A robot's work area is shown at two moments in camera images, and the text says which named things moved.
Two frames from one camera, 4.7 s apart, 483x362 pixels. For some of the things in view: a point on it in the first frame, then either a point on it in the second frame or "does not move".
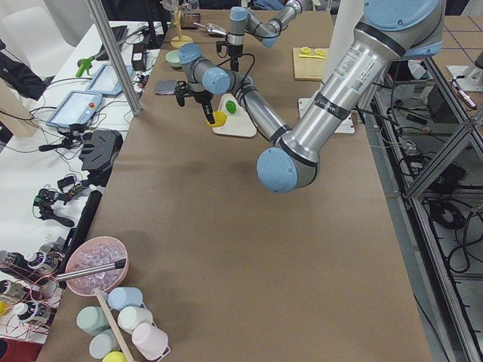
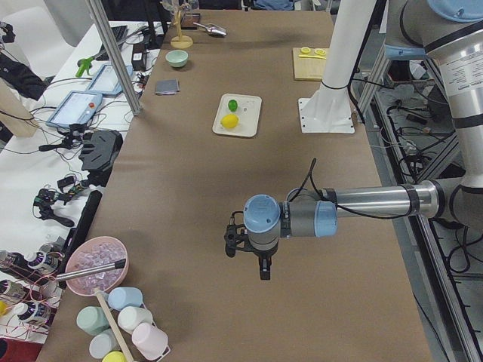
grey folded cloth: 165,87 does not move
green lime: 231,106 does not move
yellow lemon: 220,118 → 229,121
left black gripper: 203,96 → 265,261
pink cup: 150,341 does not move
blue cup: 121,297 does not move
